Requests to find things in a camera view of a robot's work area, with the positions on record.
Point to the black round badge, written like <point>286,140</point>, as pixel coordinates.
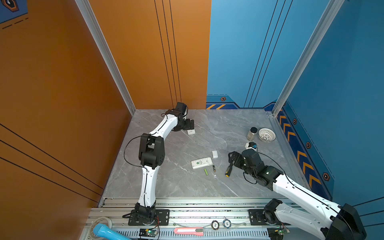
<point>215,225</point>

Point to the glass jar black lid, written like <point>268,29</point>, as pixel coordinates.
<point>252,134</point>

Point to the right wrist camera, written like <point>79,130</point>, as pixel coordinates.
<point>252,146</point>

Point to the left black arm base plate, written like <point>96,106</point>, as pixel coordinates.
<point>161,217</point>

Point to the white mesh basket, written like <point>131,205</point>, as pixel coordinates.
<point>266,135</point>

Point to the small circuit board right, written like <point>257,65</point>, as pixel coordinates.
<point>282,232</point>

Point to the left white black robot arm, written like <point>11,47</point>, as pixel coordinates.
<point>151,156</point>

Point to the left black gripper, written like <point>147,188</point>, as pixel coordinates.
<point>187,126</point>

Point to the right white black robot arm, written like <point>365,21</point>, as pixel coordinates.
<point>320,217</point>

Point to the green circuit board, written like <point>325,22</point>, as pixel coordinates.
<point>148,233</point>

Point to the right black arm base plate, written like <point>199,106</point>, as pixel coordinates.
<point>263,218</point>

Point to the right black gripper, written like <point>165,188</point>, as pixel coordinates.
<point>239,157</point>

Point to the pink utility knife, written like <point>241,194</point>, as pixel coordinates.
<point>197,231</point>

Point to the white tape roll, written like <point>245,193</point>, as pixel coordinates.
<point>101,220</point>

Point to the blue round badge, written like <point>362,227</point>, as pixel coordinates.
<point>227,223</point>

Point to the blue cylinder handle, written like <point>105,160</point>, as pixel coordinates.
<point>103,231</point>

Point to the white battery cover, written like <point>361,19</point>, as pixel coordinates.
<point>215,154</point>

